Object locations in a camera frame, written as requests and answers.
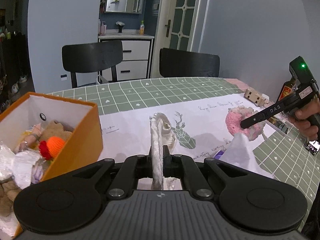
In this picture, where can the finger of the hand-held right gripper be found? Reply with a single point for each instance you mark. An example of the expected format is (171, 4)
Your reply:
(257, 118)

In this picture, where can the white cloth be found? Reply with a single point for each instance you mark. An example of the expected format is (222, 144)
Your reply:
(157, 142)

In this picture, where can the white printed table runner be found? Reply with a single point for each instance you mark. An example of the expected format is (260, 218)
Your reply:
(130, 130)

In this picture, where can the brown sponge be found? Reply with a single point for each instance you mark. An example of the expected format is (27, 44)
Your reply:
(56, 131)

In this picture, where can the orange and red crochet ball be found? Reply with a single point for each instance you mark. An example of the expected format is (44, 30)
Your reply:
(56, 145)

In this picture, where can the grey pink fabric roll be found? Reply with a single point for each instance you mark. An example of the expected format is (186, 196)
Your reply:
(32, 138)

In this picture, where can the white glass panel door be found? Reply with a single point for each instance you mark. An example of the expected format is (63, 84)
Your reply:
(190, 17)

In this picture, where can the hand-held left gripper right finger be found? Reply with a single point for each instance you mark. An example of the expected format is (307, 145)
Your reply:
(167, 161)

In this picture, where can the person's right hand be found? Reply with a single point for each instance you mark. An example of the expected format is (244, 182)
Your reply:
(303, 127)

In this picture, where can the black vase with white flower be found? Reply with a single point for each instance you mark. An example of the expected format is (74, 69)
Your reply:
(120, 27)

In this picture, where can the white paper sheet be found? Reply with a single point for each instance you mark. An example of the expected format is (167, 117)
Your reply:
(240, 152)

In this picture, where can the yellow bottle with green cap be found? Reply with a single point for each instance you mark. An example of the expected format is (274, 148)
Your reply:
(142, 28)

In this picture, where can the clear bag with purple flower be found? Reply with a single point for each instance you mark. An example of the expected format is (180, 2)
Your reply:
(5, 162)

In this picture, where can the pink bottle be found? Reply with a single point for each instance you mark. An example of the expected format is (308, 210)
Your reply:
(104, 29)

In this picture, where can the black chair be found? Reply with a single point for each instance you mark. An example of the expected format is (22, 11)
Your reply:
(190, 62)
(92, 55)

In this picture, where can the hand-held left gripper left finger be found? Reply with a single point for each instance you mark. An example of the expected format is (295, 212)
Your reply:
(145, 162)

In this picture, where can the pink and white crochet piece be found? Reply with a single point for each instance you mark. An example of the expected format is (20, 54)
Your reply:
(233, 122)

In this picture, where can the orange cardboard box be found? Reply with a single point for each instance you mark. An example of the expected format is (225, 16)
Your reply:
(82, 135)

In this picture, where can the white shoe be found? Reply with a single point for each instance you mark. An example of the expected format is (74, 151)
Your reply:
(22, 79)
(15, 88)

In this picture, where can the white wall socket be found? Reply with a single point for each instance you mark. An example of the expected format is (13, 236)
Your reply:
(64, 77)

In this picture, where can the white drawer cabinet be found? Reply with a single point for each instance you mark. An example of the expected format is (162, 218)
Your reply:
(135, 50)

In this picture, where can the purple package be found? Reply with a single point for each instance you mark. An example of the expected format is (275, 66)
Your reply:
(220, 154)

